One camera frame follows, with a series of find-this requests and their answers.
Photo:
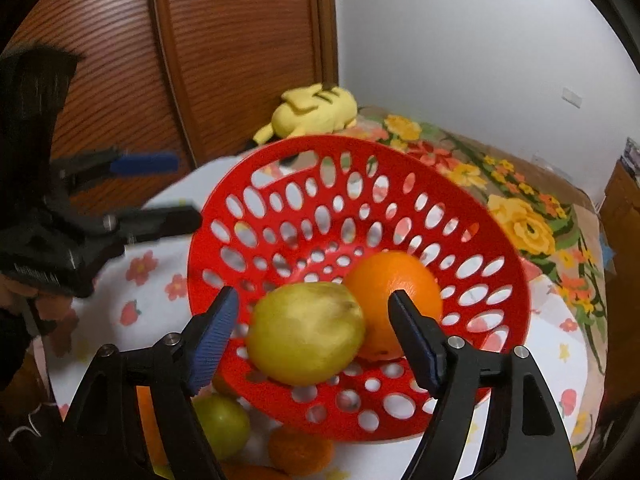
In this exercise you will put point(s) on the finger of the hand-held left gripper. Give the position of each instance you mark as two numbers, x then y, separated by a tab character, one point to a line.
160	222
150	162

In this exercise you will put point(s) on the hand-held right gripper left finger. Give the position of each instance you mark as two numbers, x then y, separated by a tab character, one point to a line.
217	340

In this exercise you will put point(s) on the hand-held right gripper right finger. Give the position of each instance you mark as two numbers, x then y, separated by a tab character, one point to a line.
429	360

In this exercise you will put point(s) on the green apple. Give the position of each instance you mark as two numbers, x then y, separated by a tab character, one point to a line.
222	422

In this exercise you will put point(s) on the yellow-green pear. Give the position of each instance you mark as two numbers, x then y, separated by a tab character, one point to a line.
305	335

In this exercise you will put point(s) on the large orange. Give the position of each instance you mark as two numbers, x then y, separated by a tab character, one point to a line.
390	280

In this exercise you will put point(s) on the yellow-orange tangerine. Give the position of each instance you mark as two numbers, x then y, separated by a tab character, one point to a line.
147	425

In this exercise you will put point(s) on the red perforated plastic basket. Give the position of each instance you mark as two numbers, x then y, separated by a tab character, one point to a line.
320	142

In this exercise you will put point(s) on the person's left hand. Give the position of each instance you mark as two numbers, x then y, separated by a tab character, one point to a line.
50	310

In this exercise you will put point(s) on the small orange tangerine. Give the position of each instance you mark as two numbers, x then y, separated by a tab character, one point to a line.
224	387

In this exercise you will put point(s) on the white flower-print blanket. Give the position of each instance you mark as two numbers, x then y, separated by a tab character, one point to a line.
150	300

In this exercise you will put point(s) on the brown wooden wardrobe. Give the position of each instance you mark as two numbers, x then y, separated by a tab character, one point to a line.
225	35

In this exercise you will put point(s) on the yellow plush toy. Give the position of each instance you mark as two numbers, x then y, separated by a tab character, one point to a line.
310	110

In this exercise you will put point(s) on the brown wooden cabinet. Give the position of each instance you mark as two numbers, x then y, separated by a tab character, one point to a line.
620	220

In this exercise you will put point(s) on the clutter on cabinet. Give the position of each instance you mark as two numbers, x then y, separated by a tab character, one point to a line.
631	157

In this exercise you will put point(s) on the white wall switch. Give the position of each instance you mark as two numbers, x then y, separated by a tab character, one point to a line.
572	98

